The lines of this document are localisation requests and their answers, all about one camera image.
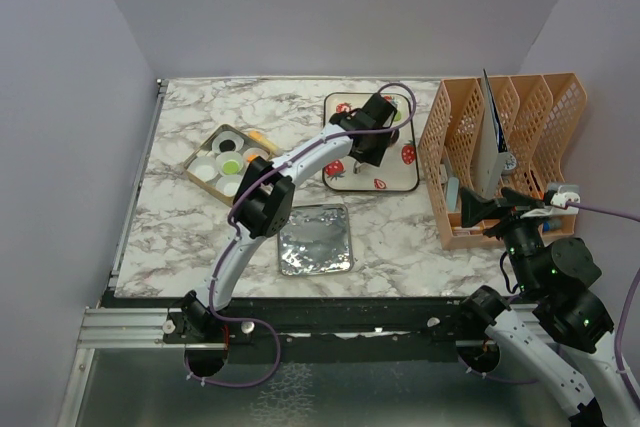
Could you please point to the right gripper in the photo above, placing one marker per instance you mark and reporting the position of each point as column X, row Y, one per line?
column 475, row 207

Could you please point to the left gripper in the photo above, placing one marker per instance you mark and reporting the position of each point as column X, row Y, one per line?
column 374, row 156

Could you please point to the black sandwich cookie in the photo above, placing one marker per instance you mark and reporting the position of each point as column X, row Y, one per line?
column 227, row 145

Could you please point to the gold cookie tin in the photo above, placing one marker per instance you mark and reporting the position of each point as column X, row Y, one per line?
column 205, row 150

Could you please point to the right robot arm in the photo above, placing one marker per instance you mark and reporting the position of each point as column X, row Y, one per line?
column 590, row 380

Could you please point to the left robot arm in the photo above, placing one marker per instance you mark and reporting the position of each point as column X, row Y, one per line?
column 263, row 202

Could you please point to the white folder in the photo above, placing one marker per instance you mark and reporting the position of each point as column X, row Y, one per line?
column 493, row 159

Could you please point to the strawberry tray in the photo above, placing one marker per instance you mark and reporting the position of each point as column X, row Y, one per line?
column 398, row 171

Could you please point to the peach file organizer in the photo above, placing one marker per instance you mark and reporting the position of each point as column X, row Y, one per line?
column 539, row 114

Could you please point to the white paper cup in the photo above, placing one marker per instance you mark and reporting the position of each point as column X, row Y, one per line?
column 228, row 185
column 227, row 135
column 252, row 151
column 226, row 156
column 204, row 168

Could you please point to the tin lid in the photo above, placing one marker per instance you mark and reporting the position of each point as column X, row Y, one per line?
column 315, row 241

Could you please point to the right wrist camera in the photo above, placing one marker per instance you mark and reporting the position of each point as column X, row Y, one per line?
column 562, row 195

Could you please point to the aluminium frame rail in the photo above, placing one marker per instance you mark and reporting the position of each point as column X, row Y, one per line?
column 109, row 329

